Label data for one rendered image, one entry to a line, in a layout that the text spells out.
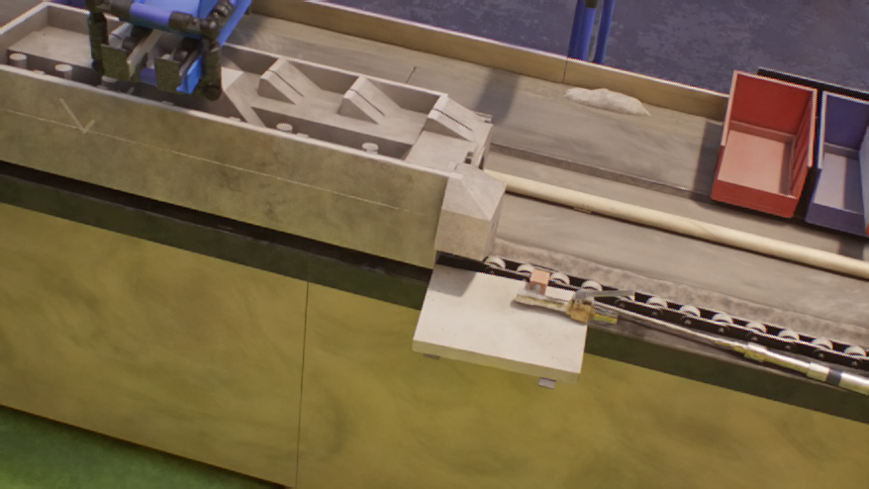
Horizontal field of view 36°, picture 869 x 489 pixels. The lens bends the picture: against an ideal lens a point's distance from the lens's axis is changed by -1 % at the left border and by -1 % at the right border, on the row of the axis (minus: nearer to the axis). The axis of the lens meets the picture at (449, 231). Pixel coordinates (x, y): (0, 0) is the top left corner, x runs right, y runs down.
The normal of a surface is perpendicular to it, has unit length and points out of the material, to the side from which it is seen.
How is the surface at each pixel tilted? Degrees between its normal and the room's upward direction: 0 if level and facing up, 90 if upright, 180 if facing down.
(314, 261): 90
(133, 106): 80
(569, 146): 0
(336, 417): 90
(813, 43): 0
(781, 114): 88
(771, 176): 0
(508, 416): 90
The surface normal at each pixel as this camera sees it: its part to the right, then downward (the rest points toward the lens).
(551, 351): 0.11, -0.77
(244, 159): -0.22, 0.44
